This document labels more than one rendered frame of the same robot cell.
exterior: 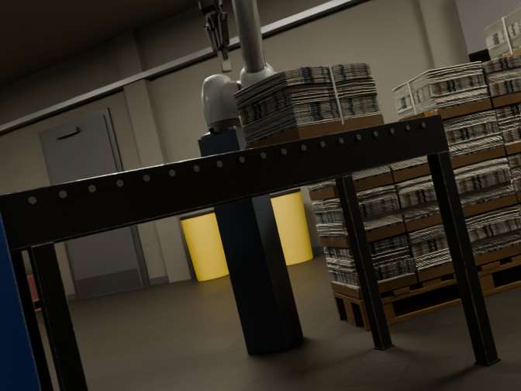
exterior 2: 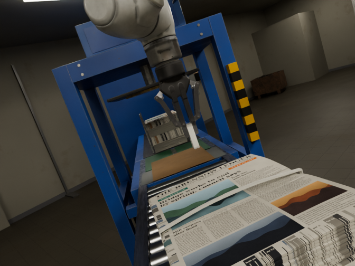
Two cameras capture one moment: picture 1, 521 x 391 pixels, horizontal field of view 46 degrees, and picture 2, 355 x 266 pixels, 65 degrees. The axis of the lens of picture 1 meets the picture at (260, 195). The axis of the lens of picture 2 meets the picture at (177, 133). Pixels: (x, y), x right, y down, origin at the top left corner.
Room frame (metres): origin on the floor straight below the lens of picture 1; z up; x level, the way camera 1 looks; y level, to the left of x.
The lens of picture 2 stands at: (2.19, -0.68, 1.25)
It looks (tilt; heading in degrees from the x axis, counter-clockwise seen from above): 9 degrees down; 116
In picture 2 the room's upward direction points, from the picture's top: 19 degrees counter-clockwise
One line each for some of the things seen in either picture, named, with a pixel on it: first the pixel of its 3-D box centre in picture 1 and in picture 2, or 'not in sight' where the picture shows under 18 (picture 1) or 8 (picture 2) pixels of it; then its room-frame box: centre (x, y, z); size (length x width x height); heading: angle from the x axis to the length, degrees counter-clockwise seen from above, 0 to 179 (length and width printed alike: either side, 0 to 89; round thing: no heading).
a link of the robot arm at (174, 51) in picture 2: not in sight; (164, 53); (1.90, 0.01, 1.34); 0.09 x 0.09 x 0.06
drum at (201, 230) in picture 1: (207, 244); not in sight; (6.45, 0.67, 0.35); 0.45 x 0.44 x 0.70; 155
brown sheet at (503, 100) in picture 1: (497, 105); not in sight; (3.07, -1.26, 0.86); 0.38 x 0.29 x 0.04; 11
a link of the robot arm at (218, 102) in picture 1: (220, 98); not in sight; (2.82, 0.08, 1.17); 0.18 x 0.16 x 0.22; 93
